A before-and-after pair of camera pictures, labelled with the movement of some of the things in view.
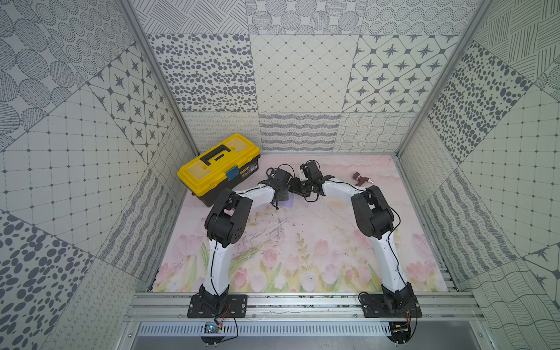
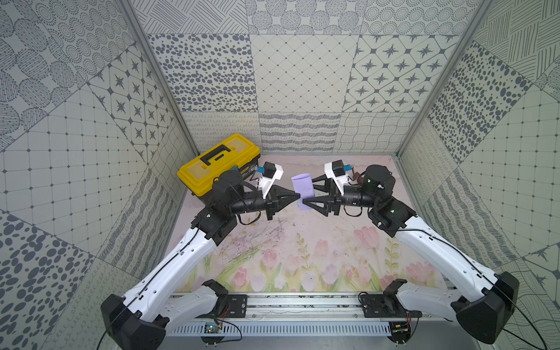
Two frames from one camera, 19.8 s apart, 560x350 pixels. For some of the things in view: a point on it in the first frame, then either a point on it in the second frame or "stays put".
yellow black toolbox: [226, 165] stays put
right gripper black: [292, 187] -> [334, 198]
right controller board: [400, 332] stays put
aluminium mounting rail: [173, 307] stays put
